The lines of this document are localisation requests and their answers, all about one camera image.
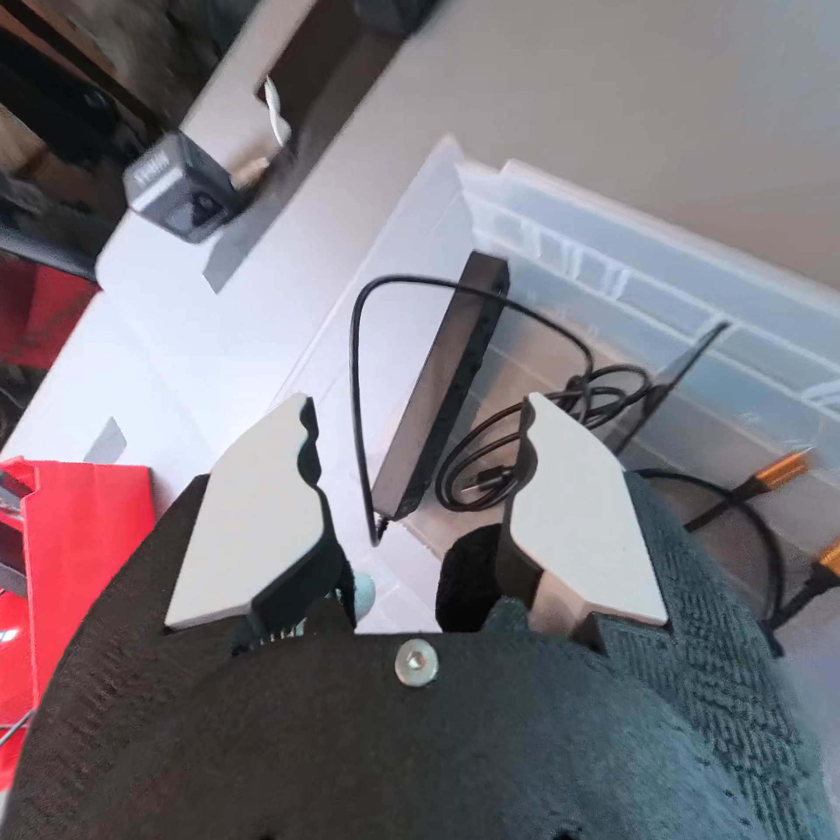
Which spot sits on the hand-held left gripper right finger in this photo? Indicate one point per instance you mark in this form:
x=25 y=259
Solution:
x=577 y=525

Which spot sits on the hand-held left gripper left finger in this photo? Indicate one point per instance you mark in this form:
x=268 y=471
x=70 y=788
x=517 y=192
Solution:
x=249 y=525

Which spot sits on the grey charger cube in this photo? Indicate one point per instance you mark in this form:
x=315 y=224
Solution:
x=174 y=190

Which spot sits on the black usb hub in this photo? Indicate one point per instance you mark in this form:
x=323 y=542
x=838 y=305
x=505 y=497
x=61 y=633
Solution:
x=433 y=380

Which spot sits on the clear plastic storage bin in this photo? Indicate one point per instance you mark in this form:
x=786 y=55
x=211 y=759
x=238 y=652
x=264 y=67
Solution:
x=590 y=275

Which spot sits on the black flat panel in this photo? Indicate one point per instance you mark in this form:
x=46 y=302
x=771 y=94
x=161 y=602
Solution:
x=682 y=374

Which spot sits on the dark desk mat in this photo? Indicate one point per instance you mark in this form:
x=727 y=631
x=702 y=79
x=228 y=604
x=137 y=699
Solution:
x=328 y=65

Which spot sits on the grey table sticker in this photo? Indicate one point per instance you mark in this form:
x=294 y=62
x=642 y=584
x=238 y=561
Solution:
x=108 y=441

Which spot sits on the red storage bin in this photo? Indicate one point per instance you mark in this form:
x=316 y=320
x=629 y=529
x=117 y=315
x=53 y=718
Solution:
x=46 y=315
x=85 y=525

